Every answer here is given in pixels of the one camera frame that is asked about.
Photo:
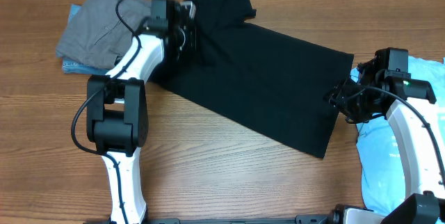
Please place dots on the grey folded shorts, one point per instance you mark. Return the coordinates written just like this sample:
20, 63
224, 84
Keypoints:
98, 34

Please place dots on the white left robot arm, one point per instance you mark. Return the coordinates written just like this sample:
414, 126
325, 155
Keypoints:
116, 107

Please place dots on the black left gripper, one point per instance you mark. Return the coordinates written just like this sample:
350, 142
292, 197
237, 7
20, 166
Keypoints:
192, 42

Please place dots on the blue denim folded garment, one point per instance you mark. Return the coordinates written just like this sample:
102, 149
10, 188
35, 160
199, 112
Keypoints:
72, 67

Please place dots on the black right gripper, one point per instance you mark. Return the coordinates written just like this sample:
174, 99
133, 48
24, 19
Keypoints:
341, 100

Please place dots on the black t-shirt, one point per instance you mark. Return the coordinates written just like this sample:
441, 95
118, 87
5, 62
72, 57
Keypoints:
264, 80

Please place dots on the light blue t-shirt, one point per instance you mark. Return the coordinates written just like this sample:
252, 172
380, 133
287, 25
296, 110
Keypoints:
383, 182

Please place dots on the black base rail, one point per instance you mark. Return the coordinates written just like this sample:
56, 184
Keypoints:
300, 219

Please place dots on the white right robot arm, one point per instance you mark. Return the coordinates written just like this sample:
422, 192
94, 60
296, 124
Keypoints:
385, 88

